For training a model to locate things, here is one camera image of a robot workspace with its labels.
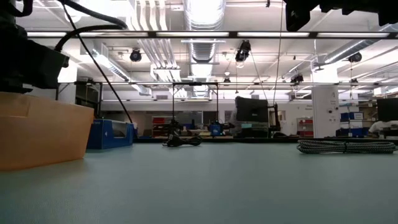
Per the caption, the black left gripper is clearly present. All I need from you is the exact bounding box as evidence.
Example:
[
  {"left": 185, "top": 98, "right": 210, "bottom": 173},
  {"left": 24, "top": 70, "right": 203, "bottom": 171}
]
[{"left": 0, "top": 17, "right": 70, "bottom": 95}]

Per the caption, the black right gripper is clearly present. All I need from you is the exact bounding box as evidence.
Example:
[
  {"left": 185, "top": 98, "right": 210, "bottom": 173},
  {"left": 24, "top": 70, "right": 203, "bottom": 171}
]
[{"left": 284, "top": 0, "right": 343, "bottom": 32}]

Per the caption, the grey braided USB-C cable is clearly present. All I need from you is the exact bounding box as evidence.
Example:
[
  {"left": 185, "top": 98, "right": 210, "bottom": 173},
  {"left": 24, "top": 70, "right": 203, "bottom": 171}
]
[{"left": 296, "top": 139, "right": 398, "bottom": 155}]

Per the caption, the black USB-C cable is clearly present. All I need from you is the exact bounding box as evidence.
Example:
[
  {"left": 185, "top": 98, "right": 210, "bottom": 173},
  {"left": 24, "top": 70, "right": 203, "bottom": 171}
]
[{"left": 162, "top": 134, "right": 203, "bottom": 148}]

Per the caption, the orange cardboard box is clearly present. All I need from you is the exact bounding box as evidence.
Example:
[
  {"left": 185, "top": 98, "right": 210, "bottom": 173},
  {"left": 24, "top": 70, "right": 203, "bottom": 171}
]
[{"left": 0, "top": 91, "right": 95, "bottom": 172}]

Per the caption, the white column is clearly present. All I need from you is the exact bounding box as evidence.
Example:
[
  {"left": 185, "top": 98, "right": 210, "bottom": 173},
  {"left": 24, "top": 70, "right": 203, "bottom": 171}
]
[{"left": 311, "top": 67, "right": 340, "bottom": 138}]

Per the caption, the blue game controller box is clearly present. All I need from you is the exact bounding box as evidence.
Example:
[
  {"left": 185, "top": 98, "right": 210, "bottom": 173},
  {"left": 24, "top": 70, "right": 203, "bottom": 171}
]
[{"left": 86, "top": 119, "right": 136, "bottom": 150}]

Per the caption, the black monitor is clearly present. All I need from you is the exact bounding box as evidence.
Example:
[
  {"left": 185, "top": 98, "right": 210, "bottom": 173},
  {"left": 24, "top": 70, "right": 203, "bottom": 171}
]
[{"left": 234, "top": 96, "right": 270, "bottom": 123}]

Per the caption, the dark computer monitor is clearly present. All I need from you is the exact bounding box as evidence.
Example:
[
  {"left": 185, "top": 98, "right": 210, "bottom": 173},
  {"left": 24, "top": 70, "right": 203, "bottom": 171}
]
[{"left": 376, "top": 97, "right": 398, "bottom": 123}]

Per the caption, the person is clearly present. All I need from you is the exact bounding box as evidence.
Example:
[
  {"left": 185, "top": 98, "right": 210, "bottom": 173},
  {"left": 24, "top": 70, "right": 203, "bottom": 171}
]
[{"left": 368, "top": 119, "right": 398, "bottom": 135}]

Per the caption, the green table mat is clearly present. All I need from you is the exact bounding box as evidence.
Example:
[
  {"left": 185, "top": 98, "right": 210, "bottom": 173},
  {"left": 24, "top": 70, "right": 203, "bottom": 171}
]
[{"left": 0, "top": 142, "right": 398, "bottom": 224}]

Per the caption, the thick black wrist cable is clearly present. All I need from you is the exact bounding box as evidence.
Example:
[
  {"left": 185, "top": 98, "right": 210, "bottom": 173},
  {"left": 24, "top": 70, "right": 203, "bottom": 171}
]
[{"left": 54, "top": 0, "right": 129, "bottom": 53}]

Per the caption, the thin black camera cable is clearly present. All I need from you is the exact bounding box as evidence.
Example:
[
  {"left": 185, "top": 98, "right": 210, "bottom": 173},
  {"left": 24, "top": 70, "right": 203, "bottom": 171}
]
[{"left": 60, "top": 2, "right": 134, "bottom": 124}]

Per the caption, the silver ceiling duct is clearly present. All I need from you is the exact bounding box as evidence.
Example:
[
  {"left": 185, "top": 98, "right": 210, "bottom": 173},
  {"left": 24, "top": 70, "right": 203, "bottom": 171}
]
[{"left": 182, "top": 0, "right": 227, "bottom": 65}]

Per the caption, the black background rig frame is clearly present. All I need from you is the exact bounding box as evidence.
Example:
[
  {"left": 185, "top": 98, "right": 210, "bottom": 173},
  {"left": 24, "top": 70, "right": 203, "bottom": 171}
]
[{"left": 172, "top": 82, "right": 220, "bottom": 126}]

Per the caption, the black aluminium table frame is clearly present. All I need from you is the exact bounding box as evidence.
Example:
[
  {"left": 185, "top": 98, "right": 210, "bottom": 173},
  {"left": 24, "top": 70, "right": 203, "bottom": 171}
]
[{"left": 26, "top": 30, "right": 398, "bottom": 144}]

